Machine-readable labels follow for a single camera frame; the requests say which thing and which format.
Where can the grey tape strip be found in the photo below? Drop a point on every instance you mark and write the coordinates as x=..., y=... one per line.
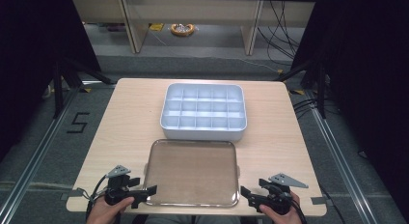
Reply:
x=72, y=194
x=319, y=200

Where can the person's left hand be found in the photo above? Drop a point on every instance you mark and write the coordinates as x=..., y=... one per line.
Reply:
x=104, y=212

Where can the orange tape roll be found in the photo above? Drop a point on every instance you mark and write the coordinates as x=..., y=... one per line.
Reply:
x=182, y=32

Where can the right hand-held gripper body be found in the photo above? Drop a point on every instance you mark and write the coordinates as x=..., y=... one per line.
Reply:
x=279, y=196

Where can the aluminium floor rail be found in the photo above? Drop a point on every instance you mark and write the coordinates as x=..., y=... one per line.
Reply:
x=35, y=159
x=340, y=156

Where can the black tripod stand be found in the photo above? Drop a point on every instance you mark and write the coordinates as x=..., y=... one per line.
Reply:
x=58, y=89
x=321, y=89

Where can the yellow floor tape piece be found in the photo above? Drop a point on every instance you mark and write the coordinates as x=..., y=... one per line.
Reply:
x=297, y=91
x=85, y=89

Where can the person's right hand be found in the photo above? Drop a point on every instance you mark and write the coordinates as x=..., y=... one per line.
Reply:
x=291, y=217

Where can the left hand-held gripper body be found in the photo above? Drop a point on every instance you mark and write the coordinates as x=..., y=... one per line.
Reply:
x=116, y=189

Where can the black tape floor mark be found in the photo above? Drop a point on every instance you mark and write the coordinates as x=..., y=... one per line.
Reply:
x=78, y=122

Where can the black curtain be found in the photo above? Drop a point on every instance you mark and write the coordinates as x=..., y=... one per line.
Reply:
x=366, y=72
x=29, y=50

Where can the yellow flat item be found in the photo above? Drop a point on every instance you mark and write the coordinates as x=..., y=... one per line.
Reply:
x=156, y=26

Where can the white divided organizer box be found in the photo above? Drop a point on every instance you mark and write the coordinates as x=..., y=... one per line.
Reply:
x=204, y=131

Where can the beige wooden desk frame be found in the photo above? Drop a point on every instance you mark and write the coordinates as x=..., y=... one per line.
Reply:
x=193, y=11

